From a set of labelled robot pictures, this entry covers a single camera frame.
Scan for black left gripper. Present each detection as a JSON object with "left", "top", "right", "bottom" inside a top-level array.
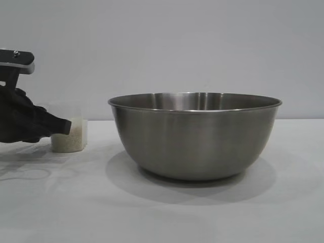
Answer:
[{"left": 0, "top": 66, "right": 73, "bottom": 144}]

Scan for translucent plastic measuring cup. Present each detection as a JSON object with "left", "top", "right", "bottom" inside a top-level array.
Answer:
[{"left": 48, "top": 100, "right": 89, "bottom": 153}]

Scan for white rice grains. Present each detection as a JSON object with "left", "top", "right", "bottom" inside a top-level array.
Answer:
[{"left": 51, "top": 117, "right": 88, "bottom": 153}]

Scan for stainless steel mixing bowl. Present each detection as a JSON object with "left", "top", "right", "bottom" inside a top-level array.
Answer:
[{"left": 107, "top": 92, "right": 283, "bottom": 182}]

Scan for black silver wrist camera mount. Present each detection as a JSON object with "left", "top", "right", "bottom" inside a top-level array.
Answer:
[{"left": 0, "top": 49, "right": 35, "bottom": 75}]

